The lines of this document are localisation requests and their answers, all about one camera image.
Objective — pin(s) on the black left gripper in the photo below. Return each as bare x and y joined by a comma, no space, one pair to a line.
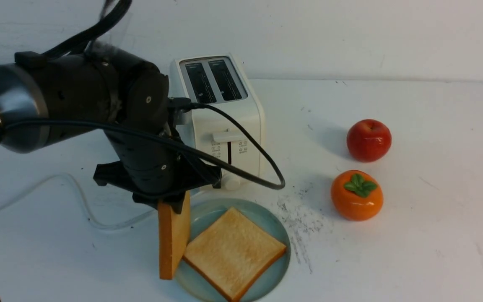
153,172

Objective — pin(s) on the toast slice slot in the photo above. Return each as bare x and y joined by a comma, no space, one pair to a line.
232,253
173,233

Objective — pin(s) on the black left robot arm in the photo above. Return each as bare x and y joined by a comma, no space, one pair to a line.
124,90

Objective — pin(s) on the light green round plate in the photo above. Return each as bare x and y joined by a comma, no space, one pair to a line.
207,212

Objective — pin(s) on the white toaster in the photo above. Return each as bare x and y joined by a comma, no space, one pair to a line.
220,81

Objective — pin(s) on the orange toy persimmon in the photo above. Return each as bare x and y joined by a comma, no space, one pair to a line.
356,195

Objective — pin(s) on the red toy apple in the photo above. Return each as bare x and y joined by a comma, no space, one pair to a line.
368,140

